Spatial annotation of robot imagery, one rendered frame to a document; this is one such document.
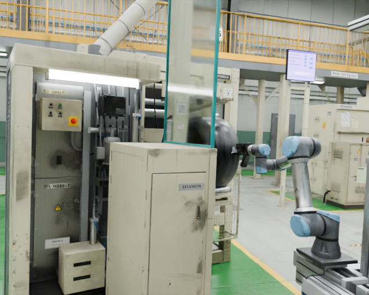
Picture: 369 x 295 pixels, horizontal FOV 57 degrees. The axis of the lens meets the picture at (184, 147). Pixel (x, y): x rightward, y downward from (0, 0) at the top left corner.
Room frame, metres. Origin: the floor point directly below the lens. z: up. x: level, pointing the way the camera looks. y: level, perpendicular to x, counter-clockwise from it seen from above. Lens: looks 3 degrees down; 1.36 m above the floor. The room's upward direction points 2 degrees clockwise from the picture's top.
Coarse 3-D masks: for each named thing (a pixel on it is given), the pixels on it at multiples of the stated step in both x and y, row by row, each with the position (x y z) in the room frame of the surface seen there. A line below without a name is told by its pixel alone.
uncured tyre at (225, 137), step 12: (216, 120) 2.64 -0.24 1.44; (216, 132) 2.51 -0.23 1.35; (228, 132) 2.57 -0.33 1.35; (216, 144) 2.46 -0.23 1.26; (228, 144) 2.51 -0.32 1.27; (228, 156) 2.50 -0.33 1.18; (216, 168) 2.47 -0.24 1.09; (228, 168) 2.52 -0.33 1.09; (216, 180) 2.54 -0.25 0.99; (228, 180) 2.60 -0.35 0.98
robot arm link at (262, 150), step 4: (260, 144) 2.24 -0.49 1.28; (264, 144) 2.22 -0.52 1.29; (252, 148) 2.27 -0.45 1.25; (256, 148) 2.24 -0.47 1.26; (260, 148) 2.20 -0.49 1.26; (264, 148) 2.19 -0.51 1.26; (268, 148) 2.21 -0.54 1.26; (252, 152) 2.27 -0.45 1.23; (256, 152) 2.23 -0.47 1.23; (260, 152) 2.20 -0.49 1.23; (264, 152) 2.19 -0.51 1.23; (268, 152) 2.21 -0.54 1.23; (256, 156) 2.23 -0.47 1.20; (260, 156) 2.21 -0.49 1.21; (264, 156) 2.21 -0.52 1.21
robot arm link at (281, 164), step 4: (316, 140) 1.88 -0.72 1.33; (316, 144) 1.87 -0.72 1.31; (320, 144) 1.90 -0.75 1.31; (316, 148) 1.87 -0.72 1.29; (320, 148) 1.89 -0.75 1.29; (316, 152) 1.87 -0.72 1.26; (284, 156) 2.16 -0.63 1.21; (312, 156) 1.90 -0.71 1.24; (272, 160) 2.25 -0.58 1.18; (276, 160) 2.24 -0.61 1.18; (280, 160) 2.19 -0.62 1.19; (284, 160) 2.15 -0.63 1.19; (276, 164) 2.23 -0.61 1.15; (280, 164) 2.20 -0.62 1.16; (284, 164) 2.17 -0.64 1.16; (288, 164) 2.14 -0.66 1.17; (276, 168) 2.24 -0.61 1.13; (280, 168) 2.22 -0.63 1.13; (284, 168) 2.22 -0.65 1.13
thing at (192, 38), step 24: (192, 0) 1.99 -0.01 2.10; (216, 0) 1.79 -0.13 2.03; (168, 24) 2.23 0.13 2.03; (192, 24) 1.98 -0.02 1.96; (216, 24) 1.77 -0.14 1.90; (168, 48) 2.23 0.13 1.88; (192, 48) 1.98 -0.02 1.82; (216, 48) 1.77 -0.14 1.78; (168, 72) 2.22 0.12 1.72; (192, 72) 1.97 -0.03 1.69; (216, 72) 1.77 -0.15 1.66; (168, 96) 2.21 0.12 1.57; (192, 96) 1.96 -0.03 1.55; (216, 96) 1.77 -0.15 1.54; (168, 120) 2.20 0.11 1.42; (192, 120) 1.95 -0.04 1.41; (192, 144) 1.93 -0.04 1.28
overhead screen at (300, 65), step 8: (288, 56) 6.21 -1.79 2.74; (296, 56) 6.25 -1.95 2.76; (304, 56) 6.30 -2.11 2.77; (312, 56) 6.34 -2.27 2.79; (288, 64) 6.21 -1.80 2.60; (296, 64) 6.26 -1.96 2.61; (304, 64) 6.30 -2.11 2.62; (312, 64) 6.35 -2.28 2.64; (288, 72) 6.21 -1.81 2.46; (296, 72) 6.26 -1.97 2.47; (304, 72) 6.30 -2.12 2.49; (312, 72) 6.35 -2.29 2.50; (296, 80) 6.26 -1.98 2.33; (304, 80) 6.30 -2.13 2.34; (312, 80) 6.35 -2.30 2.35
